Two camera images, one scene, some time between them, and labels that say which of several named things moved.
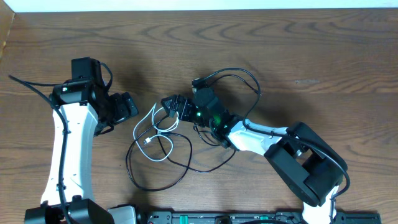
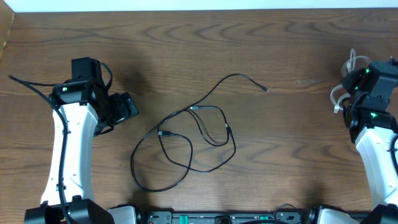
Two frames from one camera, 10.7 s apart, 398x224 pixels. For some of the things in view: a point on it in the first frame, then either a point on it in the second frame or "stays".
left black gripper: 125,111 stays
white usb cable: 152,111 -> 337,107
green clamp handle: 183,219 stays
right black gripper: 187,104 -> 348,81
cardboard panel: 7,15 stays
